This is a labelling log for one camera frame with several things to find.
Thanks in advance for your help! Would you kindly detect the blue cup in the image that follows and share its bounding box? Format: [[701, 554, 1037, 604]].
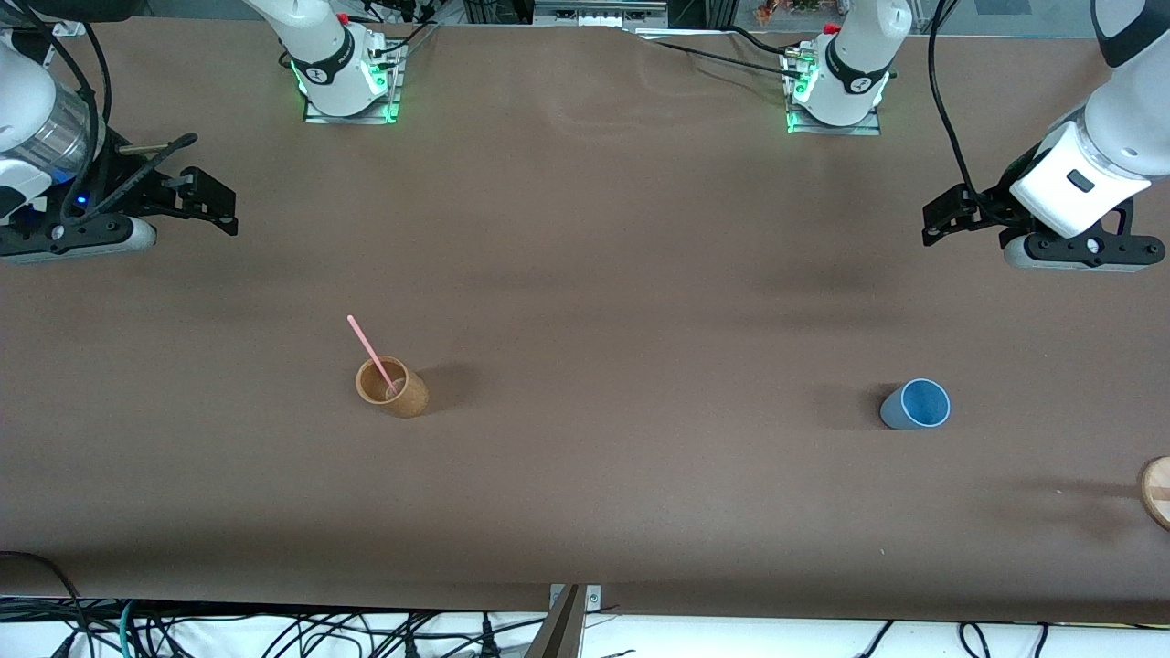
[[879, 377, 952, 431]]

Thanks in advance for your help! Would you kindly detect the pink chopstick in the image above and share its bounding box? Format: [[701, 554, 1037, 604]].
[[346, 315, 399, 394]]

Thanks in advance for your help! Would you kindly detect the brown wooden cup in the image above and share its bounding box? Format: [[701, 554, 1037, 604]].
[[355, 356, 431, 419]]

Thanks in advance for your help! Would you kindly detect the round wooden coaster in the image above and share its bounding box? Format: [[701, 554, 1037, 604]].
[[1137, 455, 1170, 533]]

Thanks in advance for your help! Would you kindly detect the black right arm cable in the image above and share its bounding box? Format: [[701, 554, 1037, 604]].
[[0, 0, 200, 229]]

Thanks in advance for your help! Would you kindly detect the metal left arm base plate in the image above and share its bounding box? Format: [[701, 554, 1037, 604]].
[[786, 46, 884, 136]]

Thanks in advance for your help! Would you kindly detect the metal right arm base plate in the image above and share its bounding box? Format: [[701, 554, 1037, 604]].
[[302, 37, 405, 125]]

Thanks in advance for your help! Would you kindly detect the short black table cable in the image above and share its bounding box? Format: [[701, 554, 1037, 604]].
[[727, 26, 794, 56]]

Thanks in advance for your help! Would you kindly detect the long black table cable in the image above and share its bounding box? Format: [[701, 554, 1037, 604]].
[[631, 32, 805, 79]]

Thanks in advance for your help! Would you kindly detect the black looped floor cable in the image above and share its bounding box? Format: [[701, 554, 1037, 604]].
[[0, 551, 88, 658]]

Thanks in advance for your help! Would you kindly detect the aluminium rail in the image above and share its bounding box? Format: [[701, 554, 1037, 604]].
[[533, 0, 670, 28]]

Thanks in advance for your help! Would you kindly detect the silver metal bracket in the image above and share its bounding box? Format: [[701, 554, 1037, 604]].
[[548, 585, 602, 615]]

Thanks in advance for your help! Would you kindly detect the dark camera pole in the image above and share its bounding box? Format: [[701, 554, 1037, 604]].
[[526, 585, 586, 658]]

